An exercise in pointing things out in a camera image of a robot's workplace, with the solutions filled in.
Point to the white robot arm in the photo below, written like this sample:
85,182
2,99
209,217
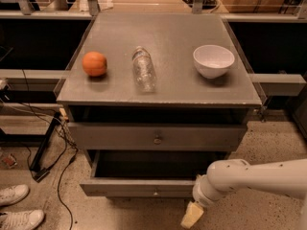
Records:
224,177

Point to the grey drawer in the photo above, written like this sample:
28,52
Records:
98,136
146,173

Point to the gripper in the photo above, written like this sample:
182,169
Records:
200,195

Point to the grey top drawer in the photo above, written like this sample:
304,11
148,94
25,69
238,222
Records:
98,136

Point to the white bowl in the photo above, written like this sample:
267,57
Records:
213,61

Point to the black metal stand leg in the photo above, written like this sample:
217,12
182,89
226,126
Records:
41,173

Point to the white sneaker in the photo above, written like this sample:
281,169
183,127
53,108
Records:
13,194
24,220

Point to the white sneaker upper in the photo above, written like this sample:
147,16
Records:
13,194

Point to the orange ball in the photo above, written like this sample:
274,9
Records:
94,64

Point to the clear plastic water bottle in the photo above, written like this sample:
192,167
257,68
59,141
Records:
143,70

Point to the grey drawer cabinet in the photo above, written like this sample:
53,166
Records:
182,96

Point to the white sneaker lower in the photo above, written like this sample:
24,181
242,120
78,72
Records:
24,220

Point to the small red floor object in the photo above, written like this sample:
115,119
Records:
9,161

